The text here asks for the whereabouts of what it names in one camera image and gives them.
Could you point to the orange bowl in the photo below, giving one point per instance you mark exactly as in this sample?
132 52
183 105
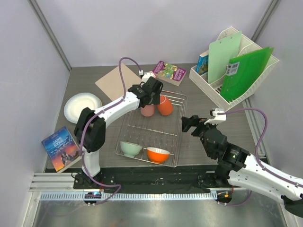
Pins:
157 155

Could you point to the blue book in organizer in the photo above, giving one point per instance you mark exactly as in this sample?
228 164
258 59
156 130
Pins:
202 64

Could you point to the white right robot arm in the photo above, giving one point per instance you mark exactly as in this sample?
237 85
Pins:
237 167

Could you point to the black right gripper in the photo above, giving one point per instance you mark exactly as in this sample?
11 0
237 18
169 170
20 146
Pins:
194 120

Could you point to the white plastic file organizer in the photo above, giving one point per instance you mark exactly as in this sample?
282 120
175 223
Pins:
213 90

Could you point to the beige cutting board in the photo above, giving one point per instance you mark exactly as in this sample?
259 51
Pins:
112 85

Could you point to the metal wire dish rack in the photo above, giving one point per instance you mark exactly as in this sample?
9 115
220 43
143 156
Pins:
155 131

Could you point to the orange mug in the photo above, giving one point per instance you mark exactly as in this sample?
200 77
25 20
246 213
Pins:
165 106

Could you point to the bright green folder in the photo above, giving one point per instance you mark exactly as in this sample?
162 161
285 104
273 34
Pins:
242 72

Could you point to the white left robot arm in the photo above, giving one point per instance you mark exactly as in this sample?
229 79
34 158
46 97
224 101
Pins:
90 130

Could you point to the perforated aluminium rail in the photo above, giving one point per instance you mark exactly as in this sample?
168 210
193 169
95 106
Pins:
96 196

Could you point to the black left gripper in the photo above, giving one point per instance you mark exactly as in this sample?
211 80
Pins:
155 99

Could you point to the Jane Eyre book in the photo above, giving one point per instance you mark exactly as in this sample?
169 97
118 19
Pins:
62 149

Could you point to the light green clipboard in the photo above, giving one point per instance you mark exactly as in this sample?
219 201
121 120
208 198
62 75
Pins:
220 52

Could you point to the pink plastic cup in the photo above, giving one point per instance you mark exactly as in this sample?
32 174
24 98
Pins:
148 110

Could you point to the purple treehouse book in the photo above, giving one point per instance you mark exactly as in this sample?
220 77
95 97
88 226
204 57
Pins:
169 73

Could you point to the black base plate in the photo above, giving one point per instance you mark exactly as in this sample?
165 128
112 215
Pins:
152 180

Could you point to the mint green bowl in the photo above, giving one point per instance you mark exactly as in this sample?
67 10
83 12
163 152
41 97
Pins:
130 149

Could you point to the white ceramic plate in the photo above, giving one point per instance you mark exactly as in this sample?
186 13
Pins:
77 103

